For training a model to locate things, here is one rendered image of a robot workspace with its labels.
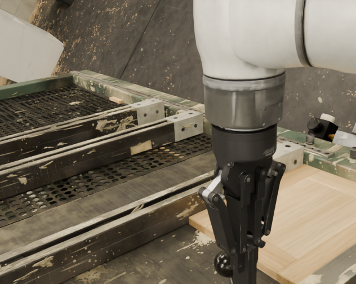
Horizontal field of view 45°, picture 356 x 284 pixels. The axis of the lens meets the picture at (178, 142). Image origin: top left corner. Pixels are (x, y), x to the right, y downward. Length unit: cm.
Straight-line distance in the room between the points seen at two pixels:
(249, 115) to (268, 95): 3
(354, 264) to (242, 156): 41
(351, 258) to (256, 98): 47
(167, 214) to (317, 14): 64
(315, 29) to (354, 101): 189
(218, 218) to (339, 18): 26
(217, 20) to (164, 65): 293
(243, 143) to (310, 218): 54
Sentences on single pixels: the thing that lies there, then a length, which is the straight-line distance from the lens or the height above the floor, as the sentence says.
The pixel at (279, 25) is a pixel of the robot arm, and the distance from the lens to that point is 41.
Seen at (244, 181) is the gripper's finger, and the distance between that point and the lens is 50.
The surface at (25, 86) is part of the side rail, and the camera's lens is 232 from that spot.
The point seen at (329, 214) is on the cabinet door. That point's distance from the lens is 101.
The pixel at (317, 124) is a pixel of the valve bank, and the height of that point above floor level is 79.
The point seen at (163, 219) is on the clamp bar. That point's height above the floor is 130.
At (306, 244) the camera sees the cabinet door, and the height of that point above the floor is 114.
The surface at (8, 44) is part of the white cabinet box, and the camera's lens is 481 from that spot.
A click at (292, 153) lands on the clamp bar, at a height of 96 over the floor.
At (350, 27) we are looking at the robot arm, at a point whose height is 163.
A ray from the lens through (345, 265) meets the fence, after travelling 83.
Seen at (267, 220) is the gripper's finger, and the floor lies 146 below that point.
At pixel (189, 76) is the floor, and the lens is 309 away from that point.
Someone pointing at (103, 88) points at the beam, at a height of 90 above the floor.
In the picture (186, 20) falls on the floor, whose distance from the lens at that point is 339.
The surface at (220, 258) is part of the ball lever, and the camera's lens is 61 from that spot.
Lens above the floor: 193
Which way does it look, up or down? 41 degrees down
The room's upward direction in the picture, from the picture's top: 69 degrees counter-clockwise
